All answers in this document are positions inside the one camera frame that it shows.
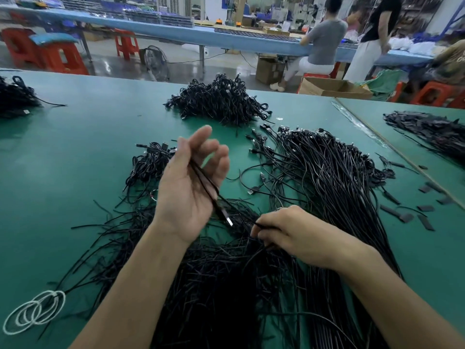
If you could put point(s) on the pile of white bags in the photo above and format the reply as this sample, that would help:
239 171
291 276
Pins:
418 47

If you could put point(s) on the open cardboard box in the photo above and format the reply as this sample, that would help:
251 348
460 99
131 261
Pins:
333 88

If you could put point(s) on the white pillar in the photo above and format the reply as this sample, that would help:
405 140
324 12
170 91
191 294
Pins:
216 7

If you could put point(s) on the blue metal rack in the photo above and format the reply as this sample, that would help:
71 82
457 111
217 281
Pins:
454 21

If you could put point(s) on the grey floor fan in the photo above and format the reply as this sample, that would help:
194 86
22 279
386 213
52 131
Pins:
154 63

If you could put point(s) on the long blue workbench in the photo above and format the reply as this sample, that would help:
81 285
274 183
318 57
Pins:
211 36

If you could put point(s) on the scattered dark tie pieces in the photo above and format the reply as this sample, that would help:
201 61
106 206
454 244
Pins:
427 223

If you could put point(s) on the green bag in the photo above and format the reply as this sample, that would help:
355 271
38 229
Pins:
385 83

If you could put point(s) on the small cardboard box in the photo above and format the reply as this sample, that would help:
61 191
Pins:
269 70

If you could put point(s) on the red plastic stool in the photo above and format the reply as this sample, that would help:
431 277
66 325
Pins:
436 94
20 47
127 45

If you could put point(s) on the person's left hand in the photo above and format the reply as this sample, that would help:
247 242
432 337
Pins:
185 196

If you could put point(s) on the person's right forearm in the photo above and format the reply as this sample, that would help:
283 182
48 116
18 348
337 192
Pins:
407 298

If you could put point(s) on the person's left forearm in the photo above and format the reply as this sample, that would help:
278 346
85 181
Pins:
120 298

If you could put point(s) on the red stool with blue seat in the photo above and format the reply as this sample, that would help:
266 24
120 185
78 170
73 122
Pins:
62 56

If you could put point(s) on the metal storage shelf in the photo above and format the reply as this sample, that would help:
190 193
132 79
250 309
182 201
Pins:
418 7

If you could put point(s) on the person's right hand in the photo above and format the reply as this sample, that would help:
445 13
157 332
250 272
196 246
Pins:
305 236

